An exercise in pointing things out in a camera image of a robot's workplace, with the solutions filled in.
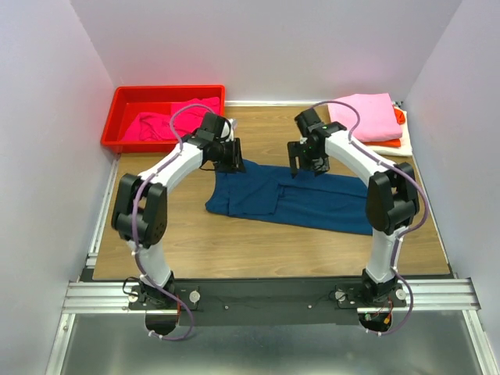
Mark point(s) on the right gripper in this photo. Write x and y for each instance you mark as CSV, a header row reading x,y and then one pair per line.
x,y
295,152

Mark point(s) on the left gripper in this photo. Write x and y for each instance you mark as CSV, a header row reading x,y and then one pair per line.
x,y
236,155

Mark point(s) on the dark blue t shirt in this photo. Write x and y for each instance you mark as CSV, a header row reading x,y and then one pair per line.
x,y
271,194

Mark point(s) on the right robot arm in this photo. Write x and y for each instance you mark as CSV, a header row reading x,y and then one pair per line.
x,y
392,194

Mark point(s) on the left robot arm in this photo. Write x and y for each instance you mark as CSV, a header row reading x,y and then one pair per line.
x,y
140,213

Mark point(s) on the magenta t shirt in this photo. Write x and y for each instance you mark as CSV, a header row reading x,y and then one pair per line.
x,y
153,126

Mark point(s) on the folded pink t shirt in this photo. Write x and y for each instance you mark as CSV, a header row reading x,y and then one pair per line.
x,y
377,117

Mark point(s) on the folded cream t shirt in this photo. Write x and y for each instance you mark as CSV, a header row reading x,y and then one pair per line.
x,y
405,150

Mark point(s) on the folded orange t shirt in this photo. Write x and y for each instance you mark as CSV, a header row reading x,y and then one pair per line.
x,y
393,143

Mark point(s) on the red plastic bin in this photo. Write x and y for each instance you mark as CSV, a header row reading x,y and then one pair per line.
x,y
128,101

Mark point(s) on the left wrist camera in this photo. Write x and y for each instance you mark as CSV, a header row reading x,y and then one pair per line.
x,y
229,128

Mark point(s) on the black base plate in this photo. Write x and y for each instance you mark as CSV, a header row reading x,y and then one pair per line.
x,y
343,305

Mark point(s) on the aluminium rail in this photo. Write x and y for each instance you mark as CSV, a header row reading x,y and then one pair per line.
x,y
108,297

